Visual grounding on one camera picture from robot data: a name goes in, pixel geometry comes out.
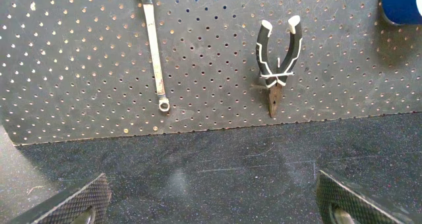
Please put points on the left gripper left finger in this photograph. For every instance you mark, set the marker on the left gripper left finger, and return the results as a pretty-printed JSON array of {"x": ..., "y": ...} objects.
[{"x": 82, "y": 204}]

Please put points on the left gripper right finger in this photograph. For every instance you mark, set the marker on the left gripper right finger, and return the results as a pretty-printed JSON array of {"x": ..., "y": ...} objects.
[{"x": 349, "y": 204}]

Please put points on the black and white pliers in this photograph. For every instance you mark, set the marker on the black and white pliers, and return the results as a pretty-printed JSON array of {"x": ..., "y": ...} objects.
[{"x": 275, "y": 95}]

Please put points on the wrench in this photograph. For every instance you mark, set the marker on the wrench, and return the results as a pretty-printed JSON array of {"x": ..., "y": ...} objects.
[{"x": 154, "y": 49}]

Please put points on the roll of blue tape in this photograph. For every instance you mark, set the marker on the roll of blue tape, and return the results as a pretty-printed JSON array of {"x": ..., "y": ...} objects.
[{"x": 399, "y": 5}]

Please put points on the black pegboard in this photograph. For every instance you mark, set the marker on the black pegboard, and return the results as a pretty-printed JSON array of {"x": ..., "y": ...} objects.
[{"x": 211, "y": 95}]

